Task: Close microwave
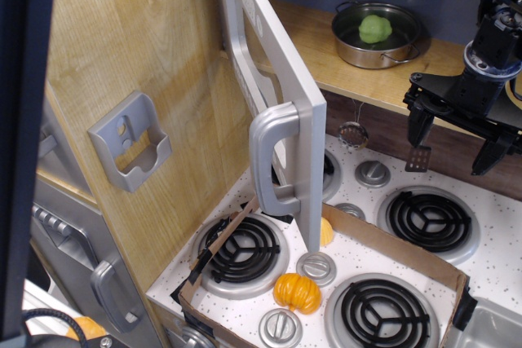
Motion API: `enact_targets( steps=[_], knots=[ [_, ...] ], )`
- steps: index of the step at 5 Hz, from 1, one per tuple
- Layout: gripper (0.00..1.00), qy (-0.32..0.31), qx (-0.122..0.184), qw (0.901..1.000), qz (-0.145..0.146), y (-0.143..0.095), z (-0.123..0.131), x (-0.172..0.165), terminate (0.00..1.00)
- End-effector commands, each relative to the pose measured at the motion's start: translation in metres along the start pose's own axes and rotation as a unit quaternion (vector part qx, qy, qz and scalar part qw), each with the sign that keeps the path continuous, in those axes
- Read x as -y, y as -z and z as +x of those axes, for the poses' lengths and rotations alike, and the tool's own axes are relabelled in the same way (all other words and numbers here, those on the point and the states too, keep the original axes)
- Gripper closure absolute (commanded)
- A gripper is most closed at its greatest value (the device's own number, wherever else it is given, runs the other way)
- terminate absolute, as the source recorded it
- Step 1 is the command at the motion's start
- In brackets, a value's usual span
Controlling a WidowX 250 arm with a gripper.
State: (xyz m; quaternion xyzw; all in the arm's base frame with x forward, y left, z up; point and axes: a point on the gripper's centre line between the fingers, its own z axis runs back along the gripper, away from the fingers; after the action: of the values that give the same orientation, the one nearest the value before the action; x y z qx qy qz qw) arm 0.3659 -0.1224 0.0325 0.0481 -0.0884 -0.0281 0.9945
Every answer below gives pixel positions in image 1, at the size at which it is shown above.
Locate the grey centre stove knob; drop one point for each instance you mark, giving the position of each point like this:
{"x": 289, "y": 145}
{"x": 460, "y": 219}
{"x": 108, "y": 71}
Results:
{"x": 318, "y": 267}

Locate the front left black burner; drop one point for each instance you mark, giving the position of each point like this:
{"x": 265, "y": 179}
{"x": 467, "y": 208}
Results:
{"x": 249, "y": 262}

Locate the grey plastic phone holder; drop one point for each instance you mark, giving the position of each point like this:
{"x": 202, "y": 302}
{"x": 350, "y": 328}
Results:
{"x": 121, "y": 128}

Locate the dark vertical post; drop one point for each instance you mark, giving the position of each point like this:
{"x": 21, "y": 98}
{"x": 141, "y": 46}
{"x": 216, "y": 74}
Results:
{"x": 25, "y": 34}

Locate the back right black burner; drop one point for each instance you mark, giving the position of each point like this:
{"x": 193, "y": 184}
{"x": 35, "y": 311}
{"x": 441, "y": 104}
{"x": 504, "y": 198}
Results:
{"x": 433, "y": 219}

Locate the brown cardboard frame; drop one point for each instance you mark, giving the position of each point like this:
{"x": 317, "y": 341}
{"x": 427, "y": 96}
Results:
{"x": 409, "y": 255}

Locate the yellow toy corn piece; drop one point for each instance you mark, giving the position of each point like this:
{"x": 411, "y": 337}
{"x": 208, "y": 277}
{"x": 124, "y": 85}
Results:
{"x": 327, "y": 232}

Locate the orange toy near floor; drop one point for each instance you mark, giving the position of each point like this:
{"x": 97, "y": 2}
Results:
{"x": 90, "y": 328}

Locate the grey small middle knob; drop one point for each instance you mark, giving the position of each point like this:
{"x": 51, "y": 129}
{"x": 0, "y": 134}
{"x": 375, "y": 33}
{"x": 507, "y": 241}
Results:
{"x": 351, "y": 209}

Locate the grey front stove knob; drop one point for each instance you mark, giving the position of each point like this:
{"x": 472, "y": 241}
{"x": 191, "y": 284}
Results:
{"x": 280, "y": 328}

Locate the steel pot with handles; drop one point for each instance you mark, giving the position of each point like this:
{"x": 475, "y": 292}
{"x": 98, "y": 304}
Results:
{"x": 399, "y": 48}

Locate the black burner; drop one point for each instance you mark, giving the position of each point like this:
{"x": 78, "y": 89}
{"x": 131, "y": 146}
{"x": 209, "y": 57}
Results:
{"x": 332, "y": 176}
{"x": 249, "y": 262}
{"x": 433, "y": 219}
{"x": 377, "y": 310}

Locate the grey ice dispenser panel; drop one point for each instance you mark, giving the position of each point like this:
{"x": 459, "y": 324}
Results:
{"x": 66, "y": 238}

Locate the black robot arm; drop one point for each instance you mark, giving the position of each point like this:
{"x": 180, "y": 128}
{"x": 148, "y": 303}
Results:
{"x": 497, "y": 42}

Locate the green toy vegetable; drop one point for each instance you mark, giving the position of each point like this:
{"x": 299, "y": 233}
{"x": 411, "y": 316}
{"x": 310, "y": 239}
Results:
{"x": 374, "y": 29}

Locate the back left black burner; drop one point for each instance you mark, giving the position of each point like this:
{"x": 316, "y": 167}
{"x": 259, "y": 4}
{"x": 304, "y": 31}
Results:
{"x": 332, "y": 176}

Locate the hanging metal spatula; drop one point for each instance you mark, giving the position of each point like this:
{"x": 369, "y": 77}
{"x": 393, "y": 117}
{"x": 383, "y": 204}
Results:
{"x": 418, "y": 159}

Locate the steel toy sink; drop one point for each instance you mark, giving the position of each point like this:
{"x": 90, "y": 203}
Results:
{"x": 482, "y": 323}

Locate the grey lower fridge handle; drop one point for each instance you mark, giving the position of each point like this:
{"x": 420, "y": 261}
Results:
{"x": 100, "y": 281}

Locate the grey toy microwave door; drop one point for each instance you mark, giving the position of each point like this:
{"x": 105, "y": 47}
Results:
{"x": 287, "y": 134}

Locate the grey back stove knob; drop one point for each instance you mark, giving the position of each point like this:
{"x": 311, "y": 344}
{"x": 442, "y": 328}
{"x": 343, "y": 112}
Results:
{"x": 372, "y": 174}

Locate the grey oven knob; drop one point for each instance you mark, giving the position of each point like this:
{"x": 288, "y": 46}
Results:
{"x": 194, "y": 339}

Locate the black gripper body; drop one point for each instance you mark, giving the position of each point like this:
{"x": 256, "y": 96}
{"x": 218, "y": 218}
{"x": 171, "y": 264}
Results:
{"x": 475, "y": 101}

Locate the grey fridge handle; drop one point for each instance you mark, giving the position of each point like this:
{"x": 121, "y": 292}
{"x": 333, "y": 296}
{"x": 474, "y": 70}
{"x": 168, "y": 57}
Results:
{"x": 47, "y": 141}
{"x": 100, "y": 281}

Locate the hanging metal strainer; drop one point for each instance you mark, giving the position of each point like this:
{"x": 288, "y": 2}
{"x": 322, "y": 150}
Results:
{"x": 353, "y": 135}

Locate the grey stove knob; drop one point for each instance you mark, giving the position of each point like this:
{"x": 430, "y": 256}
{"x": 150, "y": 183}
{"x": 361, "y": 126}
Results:
{"x": 318, "y": 267}
{"x": 280, "y": 328}
{"x": 372, "y": 174}

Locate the orange toy pumpkin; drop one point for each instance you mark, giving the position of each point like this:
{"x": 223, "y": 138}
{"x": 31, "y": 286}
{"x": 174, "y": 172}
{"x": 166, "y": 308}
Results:
{"x": 297, "y": 293}

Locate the front right black burner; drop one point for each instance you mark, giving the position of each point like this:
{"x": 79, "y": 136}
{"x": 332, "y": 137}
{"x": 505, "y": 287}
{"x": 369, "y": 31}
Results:
{"x": 377, "y": 310}

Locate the grey upper fridge handle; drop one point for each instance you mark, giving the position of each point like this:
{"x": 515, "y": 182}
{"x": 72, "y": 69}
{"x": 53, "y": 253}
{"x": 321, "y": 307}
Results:
{"x": 47, "y": 141}

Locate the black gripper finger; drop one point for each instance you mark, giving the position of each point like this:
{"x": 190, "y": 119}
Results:
{"x": 419, "y": 122}
{"x": 491, "y": 153}

